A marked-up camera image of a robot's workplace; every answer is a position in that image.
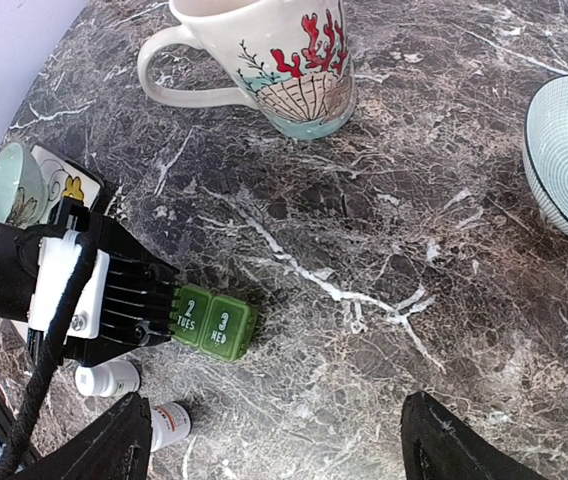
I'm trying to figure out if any white pill bottle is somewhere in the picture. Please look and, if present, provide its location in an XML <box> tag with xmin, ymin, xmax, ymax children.
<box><xmin>75</xmin><ymin>360</ymin><xmax>141</xmax><ymax>398</ymax></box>
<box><xmin>150</xmin><ymin>401</ymin><xmax>192</xmax><ymax>453</ymax></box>

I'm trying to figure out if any white pill bottle right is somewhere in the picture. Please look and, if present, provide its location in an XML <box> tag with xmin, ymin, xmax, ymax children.
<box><xmin>150</xmin><ymin>401</ymin><xmax>192</xmax><ymax>453</ymax></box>

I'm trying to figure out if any white pill bottle left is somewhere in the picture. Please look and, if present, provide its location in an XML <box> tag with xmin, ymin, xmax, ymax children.
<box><xmin>75</xmin><ymin>360</ymin><xmax>141</xmax><ymax>398</ymax></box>

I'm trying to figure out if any black braided cable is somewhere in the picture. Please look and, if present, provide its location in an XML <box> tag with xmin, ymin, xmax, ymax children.
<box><xmin>0</xmin><ymin>239</ymin><xmax>96</xmax><ymax>480</ymax></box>

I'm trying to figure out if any green weekly pill organizer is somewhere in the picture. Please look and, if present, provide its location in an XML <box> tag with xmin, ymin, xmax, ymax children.
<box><xmin>170</xmin><ymin>285</ymin><xmax>257</xmax><ymax>362</ymax></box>

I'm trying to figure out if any square floral plate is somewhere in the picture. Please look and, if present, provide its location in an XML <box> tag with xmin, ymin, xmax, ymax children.
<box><xmin>31</xmin><ymin>144</ymin><xmax>104</xmax><ymax>222</ymax></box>

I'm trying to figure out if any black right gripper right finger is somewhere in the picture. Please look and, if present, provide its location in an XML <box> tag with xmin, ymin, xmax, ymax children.
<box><xmin>401</xmin><ymin>391</ymin><xmax>544</xmax><ymax>480</ymax></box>

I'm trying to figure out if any white mug with coral pattern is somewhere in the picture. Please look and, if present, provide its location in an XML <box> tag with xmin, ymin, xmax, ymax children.
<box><xmin>137</xmin><ymin>0</ymin><xmax>356</xmax><ymax>140</ymax></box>

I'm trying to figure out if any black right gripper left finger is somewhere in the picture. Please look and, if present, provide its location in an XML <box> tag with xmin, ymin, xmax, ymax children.
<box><xmin>12</xmin><ymin>393</ymin><xmax>152</xmax><ymax>479</ymax></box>

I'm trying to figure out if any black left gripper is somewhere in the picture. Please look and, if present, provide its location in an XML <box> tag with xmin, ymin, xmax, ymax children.
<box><xmin>0</xmin><ymin>198</ymin><xmax>178</xmax><ymax>365</ymax></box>

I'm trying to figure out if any plain celadon green bowl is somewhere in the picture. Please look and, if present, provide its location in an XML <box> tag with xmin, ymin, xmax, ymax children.
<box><xmin>0</xmin><ymin>142</ymin><xmax>48</xmax><ymax>228</ymax></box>

